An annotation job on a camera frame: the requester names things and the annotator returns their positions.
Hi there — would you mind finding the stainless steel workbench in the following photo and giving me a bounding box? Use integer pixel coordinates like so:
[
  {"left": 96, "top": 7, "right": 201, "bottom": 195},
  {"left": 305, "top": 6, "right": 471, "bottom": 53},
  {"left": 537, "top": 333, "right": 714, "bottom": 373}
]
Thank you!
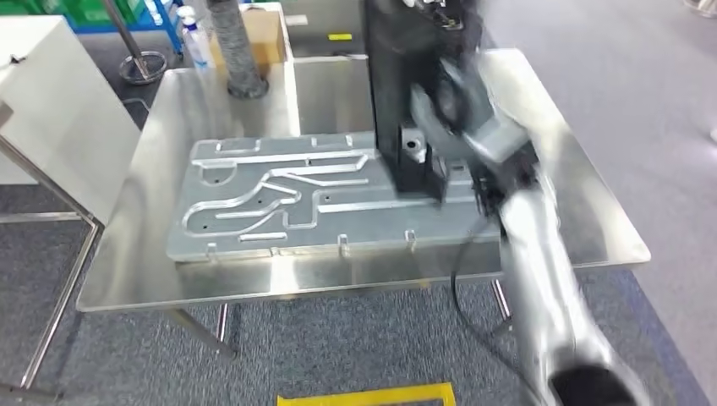
[{"left": 75, "top": 47, "right": 654, "bottom": 359}]

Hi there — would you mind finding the yellow floor tape square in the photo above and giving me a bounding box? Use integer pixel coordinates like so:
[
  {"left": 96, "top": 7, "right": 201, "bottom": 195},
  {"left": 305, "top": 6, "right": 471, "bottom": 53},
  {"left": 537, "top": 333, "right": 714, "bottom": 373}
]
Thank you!
[{"left": 276, "top": 382, "right": 457, "bottom": 406}]

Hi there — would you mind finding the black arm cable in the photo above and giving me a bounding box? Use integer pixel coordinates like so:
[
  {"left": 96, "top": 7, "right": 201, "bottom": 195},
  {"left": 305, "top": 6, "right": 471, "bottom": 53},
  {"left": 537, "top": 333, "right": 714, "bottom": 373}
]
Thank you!
[{"left": 449, "top": 221, "right": 539, "bottom": 406}]

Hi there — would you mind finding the open cardboard box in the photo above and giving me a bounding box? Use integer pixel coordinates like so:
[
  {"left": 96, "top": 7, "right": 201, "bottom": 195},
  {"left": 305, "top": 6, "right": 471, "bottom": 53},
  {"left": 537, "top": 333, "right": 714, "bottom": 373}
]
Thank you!
[{"left": 210, "top": 3, "right": 295, "bottom": 77}]

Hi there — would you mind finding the chrome stanchion with round base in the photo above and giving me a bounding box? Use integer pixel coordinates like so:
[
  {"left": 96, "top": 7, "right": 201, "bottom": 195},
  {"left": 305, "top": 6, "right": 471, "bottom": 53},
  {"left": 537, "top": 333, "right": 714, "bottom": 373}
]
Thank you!
[{"left": 101, "top": 0, "right": 168, "bottom": 85}]

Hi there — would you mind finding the white spray bottle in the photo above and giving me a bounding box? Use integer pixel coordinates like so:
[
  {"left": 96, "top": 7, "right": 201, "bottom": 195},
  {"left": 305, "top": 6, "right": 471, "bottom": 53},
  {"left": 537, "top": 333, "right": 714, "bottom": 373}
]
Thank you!
[{"left": 176, "top": 5, "right": 216, "bottom": 71}]

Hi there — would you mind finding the stainless steel back table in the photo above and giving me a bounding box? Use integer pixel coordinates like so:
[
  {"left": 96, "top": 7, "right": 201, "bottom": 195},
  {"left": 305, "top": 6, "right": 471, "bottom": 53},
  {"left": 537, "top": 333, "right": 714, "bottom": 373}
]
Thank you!
[{"left": 282, "top": 47, "right": 376, "bottom": 135}]

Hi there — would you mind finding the stainless steel side table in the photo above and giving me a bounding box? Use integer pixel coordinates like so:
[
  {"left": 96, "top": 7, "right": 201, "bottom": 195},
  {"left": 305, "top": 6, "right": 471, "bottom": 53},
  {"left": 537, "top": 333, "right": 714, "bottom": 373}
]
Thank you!
[{"left": 0, "top": 101, "right": 105, "bottom": 402}]

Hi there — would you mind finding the stamped grey metal plate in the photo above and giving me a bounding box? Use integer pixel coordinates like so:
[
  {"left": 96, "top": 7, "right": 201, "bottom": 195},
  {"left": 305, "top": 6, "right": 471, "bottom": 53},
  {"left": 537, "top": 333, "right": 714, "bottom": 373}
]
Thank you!
[{"left": 166, "top": 131, "right": 502, "bottom": 265}]

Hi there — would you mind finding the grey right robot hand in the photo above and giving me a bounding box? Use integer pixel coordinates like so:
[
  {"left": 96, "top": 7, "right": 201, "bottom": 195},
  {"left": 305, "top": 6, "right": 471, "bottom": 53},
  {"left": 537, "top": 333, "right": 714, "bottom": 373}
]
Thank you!
[{"left": 410, "top": 56, "right": 495, "bottom": 141}]

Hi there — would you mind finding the white cabinet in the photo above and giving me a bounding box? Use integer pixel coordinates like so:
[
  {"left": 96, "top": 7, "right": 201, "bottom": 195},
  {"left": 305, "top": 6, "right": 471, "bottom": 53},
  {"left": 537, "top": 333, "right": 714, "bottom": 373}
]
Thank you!
[{"left": 0, "top": 15, "right": 141, "bottom": 225}]

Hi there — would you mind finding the blue metal shelf rack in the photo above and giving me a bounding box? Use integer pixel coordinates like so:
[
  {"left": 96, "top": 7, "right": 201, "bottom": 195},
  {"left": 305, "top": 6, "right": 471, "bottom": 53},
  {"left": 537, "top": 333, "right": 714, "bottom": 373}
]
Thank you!
[{"left": 73, "top": 0, "right": 186, "bottom": 58}]

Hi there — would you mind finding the black perforated plastic panel part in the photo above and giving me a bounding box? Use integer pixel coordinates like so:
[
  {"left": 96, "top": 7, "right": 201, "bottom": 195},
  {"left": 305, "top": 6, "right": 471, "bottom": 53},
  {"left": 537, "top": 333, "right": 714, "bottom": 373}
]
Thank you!
[{"left": 361, "top": 0, "right": 485, "bottom": 203}]

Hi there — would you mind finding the green plastic crate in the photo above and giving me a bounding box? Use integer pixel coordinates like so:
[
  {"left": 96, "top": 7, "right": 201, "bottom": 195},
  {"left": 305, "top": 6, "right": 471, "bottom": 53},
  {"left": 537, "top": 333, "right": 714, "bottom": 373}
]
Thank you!
[{"left": 0, "top": 0, "right": 147, "bottom": 26}]

